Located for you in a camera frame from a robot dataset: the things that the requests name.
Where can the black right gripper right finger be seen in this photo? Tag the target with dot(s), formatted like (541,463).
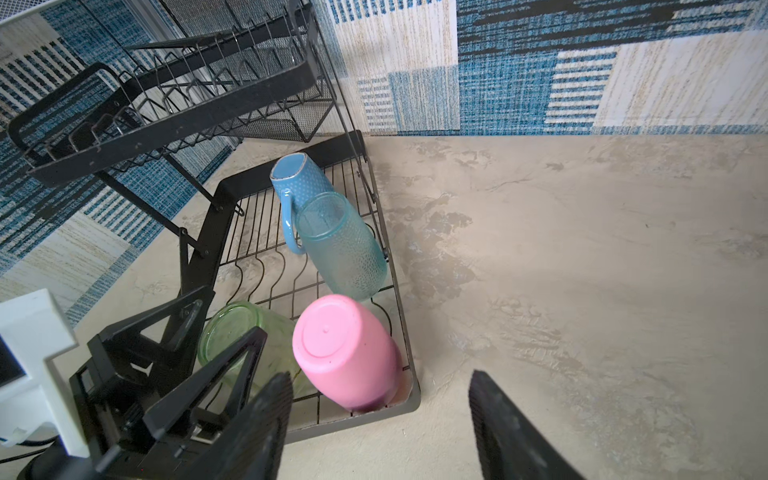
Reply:
(508,445)

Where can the black wire dish rack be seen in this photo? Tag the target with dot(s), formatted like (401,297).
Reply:
(92,233)

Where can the teal textured plastic cup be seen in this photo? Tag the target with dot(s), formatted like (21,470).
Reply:
(341,246)

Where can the pink plastic cup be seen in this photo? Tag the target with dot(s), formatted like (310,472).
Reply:
(347,354)

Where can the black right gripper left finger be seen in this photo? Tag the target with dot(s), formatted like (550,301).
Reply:
(251,446)

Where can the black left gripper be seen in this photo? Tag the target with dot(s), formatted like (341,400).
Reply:
(133,428)

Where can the green transparent glass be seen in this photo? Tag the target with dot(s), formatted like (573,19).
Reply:
(269,333)

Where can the blue ceramic mug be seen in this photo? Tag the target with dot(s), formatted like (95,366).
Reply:
(296,179)

